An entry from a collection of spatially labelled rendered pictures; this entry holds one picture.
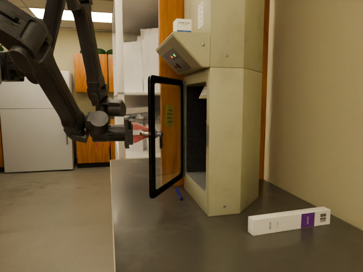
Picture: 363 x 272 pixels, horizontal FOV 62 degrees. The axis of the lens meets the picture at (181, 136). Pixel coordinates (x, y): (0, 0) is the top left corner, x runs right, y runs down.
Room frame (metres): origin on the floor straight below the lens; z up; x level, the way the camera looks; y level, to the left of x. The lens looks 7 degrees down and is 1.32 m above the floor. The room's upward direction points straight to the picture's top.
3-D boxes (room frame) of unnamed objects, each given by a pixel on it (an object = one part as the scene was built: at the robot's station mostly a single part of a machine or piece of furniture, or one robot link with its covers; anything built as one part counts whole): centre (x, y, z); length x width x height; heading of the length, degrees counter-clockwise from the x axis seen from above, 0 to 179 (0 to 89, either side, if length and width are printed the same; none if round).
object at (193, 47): (1.07, 0.01, 1.46); 0.32 x 0.12 x 0.10; 14
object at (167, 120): (1.09, 0.05, 1.19); 0.30 x 0.01 x 0.40; 160
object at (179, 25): (1.03, 0.00, 1.54); 0.05 x 0.05 x 0.06; 15
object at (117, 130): (1.02, 0.21, 1.20); 0.07 x 0.07 x 0.10; 14
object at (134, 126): (1.04, 0.14, 1.20); 0.09 x 0.07 x 0.07; 104
